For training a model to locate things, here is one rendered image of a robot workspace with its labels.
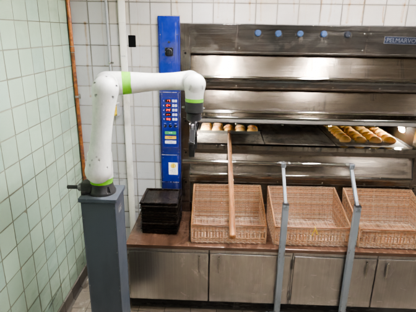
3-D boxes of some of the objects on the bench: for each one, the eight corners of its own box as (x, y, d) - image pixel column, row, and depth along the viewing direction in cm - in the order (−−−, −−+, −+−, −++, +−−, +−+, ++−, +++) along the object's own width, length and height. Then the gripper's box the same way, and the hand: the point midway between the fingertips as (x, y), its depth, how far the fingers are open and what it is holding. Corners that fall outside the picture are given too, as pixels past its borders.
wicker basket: (264, 215, 321) (266, 184, 313) (331, 216, 321) (335, 186, 312) (272, 246, 275) (275, 211, 267) (350, 247, 275) (356, 213, 266)
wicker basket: (192, 213, 323) (192, 182, 315) (259, 214, 323) (261, 184, 314) (189, 243, 277) (189, 208, 268) (267, 244, 277) (269, 210, 268)
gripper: (189, 107, 206) (188, 145, 213) (183, 117, 183) (182, 160, 189) (203, 108, 206) (202, 145, 213) (199, 118, 182) (198, 160, 189)
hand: (192, 150), depth 201 cm, fingers open, 13 cm apart
